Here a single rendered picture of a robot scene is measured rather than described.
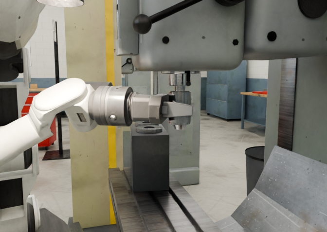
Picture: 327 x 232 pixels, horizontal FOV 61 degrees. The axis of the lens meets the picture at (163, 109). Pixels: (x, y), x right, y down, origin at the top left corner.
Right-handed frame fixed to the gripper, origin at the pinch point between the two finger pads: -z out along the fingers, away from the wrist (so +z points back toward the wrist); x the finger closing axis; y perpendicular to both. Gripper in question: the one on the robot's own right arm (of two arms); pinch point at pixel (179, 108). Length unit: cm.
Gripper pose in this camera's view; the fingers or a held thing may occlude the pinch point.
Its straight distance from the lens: 59.5
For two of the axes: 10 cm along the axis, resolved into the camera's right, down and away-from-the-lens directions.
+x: 1.7, -1.2, 9.8
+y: -0.2, 9.9, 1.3
